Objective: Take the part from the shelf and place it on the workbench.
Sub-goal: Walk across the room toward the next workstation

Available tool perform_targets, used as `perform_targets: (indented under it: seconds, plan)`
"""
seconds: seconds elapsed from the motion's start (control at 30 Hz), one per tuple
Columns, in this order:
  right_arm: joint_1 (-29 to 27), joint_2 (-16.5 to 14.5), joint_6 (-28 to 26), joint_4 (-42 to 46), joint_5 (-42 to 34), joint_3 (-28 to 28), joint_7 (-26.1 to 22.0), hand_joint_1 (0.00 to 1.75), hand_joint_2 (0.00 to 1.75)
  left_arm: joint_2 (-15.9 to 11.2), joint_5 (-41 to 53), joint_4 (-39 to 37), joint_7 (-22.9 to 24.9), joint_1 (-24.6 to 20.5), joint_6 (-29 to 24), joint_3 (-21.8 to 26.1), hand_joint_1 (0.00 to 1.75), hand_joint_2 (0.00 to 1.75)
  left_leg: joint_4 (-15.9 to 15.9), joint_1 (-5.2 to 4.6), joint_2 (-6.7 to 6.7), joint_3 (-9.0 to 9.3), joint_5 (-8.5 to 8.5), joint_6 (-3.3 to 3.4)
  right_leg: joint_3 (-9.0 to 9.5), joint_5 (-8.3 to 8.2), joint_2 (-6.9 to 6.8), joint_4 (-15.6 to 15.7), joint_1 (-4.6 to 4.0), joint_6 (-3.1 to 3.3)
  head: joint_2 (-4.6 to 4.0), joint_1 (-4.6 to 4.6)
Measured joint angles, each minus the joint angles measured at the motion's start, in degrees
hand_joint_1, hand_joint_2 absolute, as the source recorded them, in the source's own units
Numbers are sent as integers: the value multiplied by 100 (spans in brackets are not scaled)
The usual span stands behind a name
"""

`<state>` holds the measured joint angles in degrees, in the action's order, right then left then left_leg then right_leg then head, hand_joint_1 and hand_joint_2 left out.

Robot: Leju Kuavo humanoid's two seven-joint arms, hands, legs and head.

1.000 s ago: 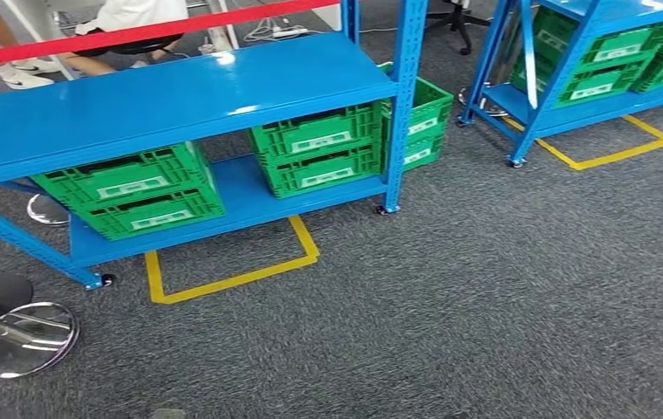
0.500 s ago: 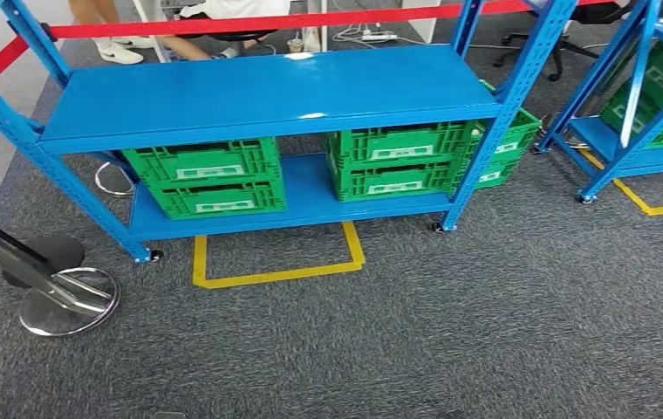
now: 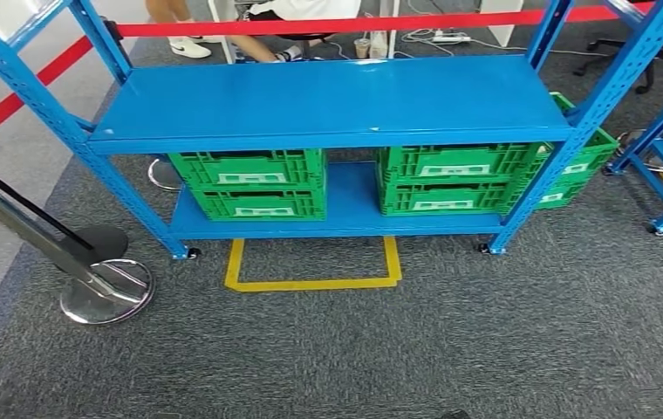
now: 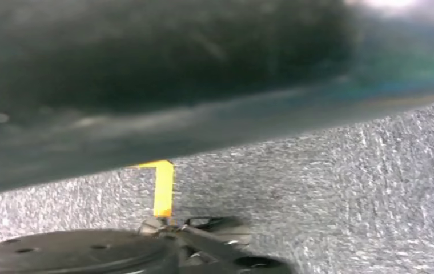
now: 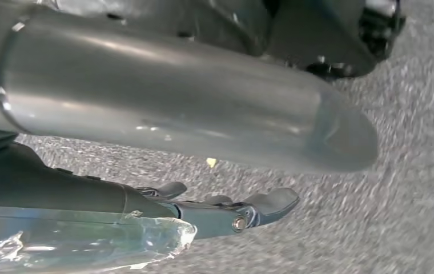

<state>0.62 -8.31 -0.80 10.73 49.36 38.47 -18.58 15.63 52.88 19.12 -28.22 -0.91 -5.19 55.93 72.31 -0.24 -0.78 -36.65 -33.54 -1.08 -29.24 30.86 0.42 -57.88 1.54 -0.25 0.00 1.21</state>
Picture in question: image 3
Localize long red barrier belt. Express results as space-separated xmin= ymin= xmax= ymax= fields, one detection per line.
xmin=113 ymin=1 xmax=656 ymax=39

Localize standing person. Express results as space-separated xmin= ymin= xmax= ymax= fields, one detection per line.
xmin=144 ymin=0 xmax=224 ymax=61

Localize short red barrier belt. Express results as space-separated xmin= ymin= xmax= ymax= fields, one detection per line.
xmin=0 ymin=35 xmax=95 ymax=154

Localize white panel desk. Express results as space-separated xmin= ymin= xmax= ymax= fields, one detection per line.
xmin=477 ymin=0 xmax=525 ymax=48

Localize white power strip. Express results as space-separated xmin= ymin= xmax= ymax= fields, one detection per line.
xmin=431 ymin=30 xmax=474 ymax=45

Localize chrome stanchion base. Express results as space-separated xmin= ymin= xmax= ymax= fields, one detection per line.
xmin=619 ymin=129 xmax=663 ymax=175

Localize white power cables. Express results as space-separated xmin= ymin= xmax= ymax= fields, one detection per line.
xmin=393 ymin=23 xmax=613 ymax=60

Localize black barrier post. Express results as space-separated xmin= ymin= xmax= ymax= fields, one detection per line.
xmin=101 ymin=18 xmax=185 ymax=193

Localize white bag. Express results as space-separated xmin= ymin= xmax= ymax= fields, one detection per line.
xmin=368 ymin=29 xmax=391 ymax=60

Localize chrome barrier stanchion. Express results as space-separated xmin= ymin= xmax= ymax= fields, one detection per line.
xmin=0 ymin=163 xmax=157 ymax=326

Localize sitting person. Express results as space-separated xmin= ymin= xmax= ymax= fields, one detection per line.
xmin=227 ymin=0 xmax=363 ymax=64

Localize black office chair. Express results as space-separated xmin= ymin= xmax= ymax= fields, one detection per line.
xmin=572 ymin=10 xmax=663 ymax=96

